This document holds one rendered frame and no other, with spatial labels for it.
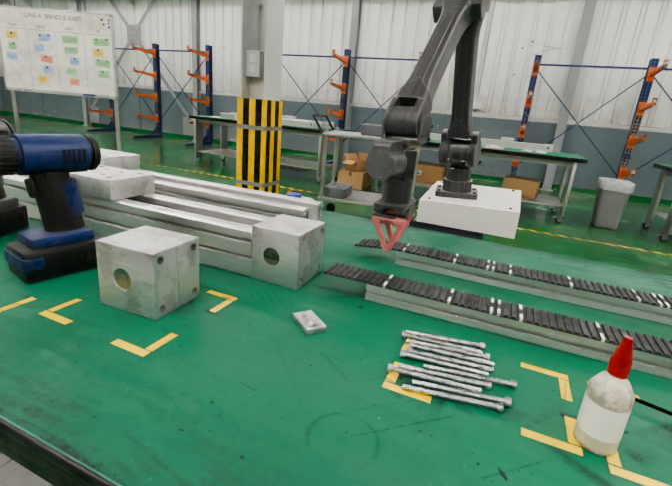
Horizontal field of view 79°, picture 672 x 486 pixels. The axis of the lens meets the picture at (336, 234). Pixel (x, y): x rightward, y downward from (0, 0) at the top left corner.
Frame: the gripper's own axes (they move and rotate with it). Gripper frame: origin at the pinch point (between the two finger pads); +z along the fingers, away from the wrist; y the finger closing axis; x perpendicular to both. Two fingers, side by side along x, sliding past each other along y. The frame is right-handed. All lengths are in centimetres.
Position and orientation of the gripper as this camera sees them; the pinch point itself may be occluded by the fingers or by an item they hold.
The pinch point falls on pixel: (390, 243)
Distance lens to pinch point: 85.1
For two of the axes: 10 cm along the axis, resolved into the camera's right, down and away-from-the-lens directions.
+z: -0.8, 9.5, 3.0
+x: 9.2, 1.9, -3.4
